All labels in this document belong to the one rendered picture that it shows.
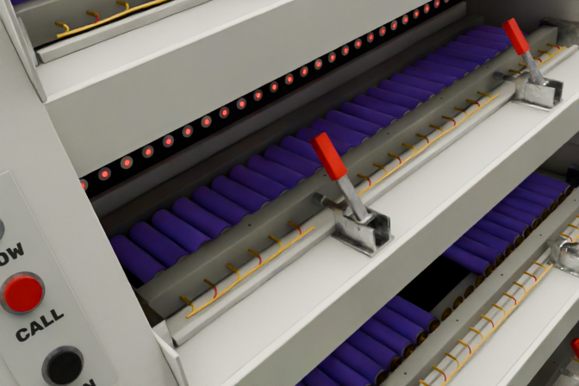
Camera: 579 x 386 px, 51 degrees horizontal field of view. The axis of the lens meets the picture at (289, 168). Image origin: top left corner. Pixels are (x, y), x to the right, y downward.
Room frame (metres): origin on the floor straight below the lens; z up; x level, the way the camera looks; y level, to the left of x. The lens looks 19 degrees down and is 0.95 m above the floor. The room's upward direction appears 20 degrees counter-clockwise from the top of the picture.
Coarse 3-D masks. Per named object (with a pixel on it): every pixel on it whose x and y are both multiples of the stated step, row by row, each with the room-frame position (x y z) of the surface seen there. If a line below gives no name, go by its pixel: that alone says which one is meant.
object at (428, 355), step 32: (576, 192) 0.65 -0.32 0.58; (544, 224) 0.60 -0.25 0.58; (512, 256) 0.56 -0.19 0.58; (480, 288) 0.53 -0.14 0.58; (448, 320) 0.50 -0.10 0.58; (480, 320) 0.51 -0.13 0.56; (416, 352) 0.47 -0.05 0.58; (448, 352) 0.48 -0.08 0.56; (384, 384) 0.44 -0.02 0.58; (416, 384) 0.45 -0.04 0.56
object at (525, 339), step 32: (576, 160) 0.70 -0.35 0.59; (544, 288) 0.54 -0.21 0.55; (576, 288) 0.53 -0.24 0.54; (512, 320) 0.51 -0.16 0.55; (544, 320) 0.50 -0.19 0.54; (576, 320) 0.53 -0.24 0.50; (480, 352) 0.48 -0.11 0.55; (512, 352) 0.47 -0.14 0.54; (544, 352) 0.49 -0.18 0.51; (448, 384) 0.45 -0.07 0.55; (480, 384) 0.44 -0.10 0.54; (512, 384) 0.45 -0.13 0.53
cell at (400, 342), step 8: (368, 320) 0.52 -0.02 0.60; (376, 320) 0.52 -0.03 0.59; (360, 328) 0.52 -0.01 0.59; (368, 328) 0.51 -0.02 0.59; (376, 328) 0.51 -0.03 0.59; (384, 328) 0.51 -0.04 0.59; (376, 336) 0.50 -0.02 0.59; (384, 336) 0.50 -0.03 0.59; (392, 336) 0.50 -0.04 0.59; (400, 336) 0.49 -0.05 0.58; (384, 344) 0.50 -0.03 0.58; (392, 344) 0.49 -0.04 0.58; (400, 344) 0.49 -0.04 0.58; (408, 344) 0.49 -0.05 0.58; (400, 352) 0.48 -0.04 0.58
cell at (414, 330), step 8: (384, 312) 0.53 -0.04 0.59; (392, 312) 0.53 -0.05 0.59; (384, 320) 0.52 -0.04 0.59; (392, 320) 0.52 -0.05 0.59; (400, 320) 0.51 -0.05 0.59; (392, 328) 0.51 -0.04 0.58; (400, 328) 0.51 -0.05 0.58; (408, 328) 0.50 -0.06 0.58; (416, 328) 0.50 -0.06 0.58; (408, 336) 0.50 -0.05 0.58; (416, 336) 0.49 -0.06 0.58; (416, 344) 0.50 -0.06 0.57
